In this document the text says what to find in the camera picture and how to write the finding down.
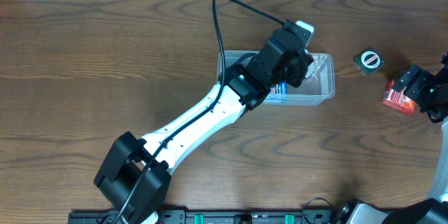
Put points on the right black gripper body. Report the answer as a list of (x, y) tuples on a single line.
[(404, 83)]

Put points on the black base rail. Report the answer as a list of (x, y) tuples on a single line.
[(210, 217)]

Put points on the red small box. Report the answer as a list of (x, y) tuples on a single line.
[(397, 100)]

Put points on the green Zam-Buk box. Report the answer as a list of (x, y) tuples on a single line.
[(369, 61)]

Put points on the blue cooling patch box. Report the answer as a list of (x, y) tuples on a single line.
[(278, 91)]

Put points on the clear plastic container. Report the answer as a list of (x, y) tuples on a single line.
[(315, 84)]

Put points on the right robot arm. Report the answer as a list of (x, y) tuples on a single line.
[(432, 210)]

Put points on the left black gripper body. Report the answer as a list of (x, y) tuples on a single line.
[(301, 68)]

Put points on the black bottle white cap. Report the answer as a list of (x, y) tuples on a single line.
[(310, 66)]

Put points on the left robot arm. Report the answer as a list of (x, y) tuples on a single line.
[(136, 172)]

